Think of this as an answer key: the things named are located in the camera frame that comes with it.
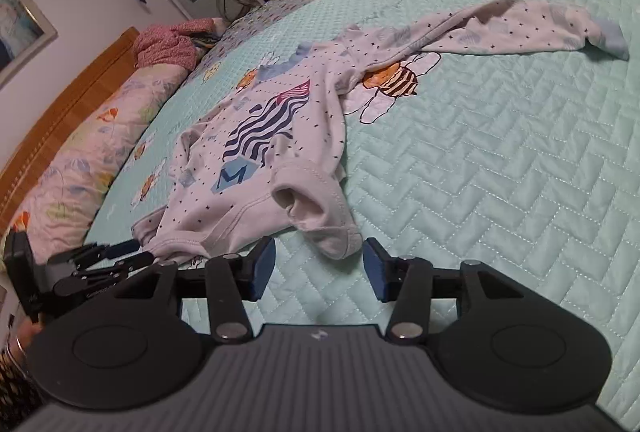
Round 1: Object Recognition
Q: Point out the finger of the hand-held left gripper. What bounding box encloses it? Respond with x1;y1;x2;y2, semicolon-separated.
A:
79;251;159;286
69;238;144;266

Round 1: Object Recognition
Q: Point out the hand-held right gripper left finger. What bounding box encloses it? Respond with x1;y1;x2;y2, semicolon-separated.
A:
115;234;277;344

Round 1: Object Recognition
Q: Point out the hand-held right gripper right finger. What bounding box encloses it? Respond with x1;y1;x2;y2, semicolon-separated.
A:
362;237;527;344

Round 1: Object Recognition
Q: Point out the white printed children's sweatshirt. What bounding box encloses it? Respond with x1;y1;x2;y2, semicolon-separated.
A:
131;0;630;260

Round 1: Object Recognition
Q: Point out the person's left hand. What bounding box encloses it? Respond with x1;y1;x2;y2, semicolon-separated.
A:
11;317;47;357

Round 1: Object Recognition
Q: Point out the floral pillow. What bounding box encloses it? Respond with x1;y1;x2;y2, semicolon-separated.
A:
0;64;190;263

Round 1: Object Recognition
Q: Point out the green quilted bee bedspread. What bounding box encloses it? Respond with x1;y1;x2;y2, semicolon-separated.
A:
87;0;640;432

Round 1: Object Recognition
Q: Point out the wooden headboard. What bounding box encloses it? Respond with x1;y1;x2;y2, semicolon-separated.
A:
0;26;141;223

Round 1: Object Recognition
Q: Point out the pink knitted garment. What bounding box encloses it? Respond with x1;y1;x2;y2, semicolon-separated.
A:
136;18;227;71

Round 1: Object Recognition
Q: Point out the framed wall picture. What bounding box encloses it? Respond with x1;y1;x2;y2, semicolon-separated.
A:
0;0;58;88

